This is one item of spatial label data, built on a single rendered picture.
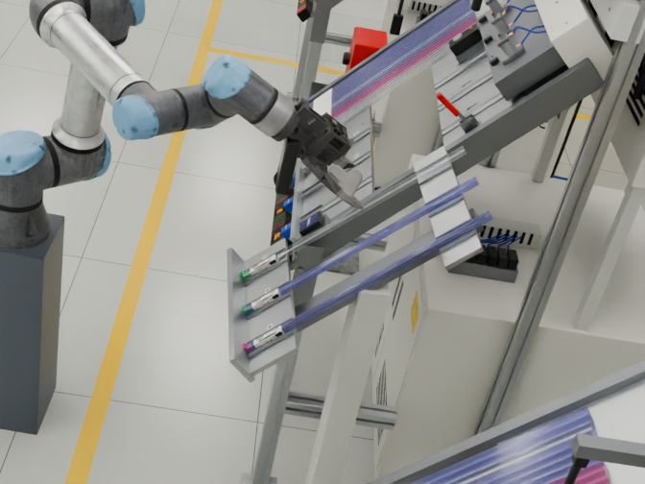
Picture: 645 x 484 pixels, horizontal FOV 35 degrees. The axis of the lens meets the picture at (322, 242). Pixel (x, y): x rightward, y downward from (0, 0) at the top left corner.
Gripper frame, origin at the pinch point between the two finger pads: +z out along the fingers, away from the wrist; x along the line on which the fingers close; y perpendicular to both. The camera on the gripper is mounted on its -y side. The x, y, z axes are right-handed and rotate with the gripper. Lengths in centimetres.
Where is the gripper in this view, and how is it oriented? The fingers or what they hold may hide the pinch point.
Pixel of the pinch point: (356, 189)
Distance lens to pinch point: 190.5
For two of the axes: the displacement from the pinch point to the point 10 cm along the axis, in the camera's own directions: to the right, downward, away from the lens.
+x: -0.9, -5.7, 8.1
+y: 6.7, -6.4, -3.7
